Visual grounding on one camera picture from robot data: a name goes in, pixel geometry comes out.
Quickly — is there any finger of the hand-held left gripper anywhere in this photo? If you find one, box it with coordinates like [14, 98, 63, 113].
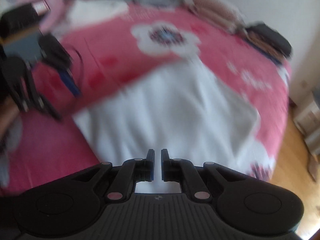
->
[59, 66, 82, 97]
[9, 75, 63, 122]

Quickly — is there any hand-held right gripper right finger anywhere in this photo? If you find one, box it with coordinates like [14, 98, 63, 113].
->
[161, 149, 250, 203]

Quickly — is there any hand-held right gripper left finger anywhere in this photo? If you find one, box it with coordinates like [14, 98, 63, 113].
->
[72, 149, 155, 203]

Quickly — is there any white sweatshirt with bear outline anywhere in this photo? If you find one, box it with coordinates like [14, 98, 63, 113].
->
[74, 57, 260, 195]

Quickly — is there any person's left hand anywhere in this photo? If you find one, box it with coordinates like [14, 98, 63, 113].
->
[0, 96, 22, 139]

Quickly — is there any pink cloth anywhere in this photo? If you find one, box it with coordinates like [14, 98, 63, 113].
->
[37, 0, 66, 32]

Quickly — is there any pink floral blanket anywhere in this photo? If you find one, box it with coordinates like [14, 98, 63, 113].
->
[0, 2, 293, 195]

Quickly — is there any white fleece garment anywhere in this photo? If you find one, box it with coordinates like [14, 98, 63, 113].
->
[67, 0, 128, 23]

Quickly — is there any white water dispenser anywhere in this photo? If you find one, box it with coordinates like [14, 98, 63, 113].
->
[294, 90, 320, 155]

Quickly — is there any brown cardboard piece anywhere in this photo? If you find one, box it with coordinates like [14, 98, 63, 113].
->
[309, 155, 320, 180]

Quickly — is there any folded pink checked sweater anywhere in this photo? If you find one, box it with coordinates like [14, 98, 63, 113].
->
[191, 0, 244, 29]

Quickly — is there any folded black garment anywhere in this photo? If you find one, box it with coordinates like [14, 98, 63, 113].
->
[246, 23, 293, 57]

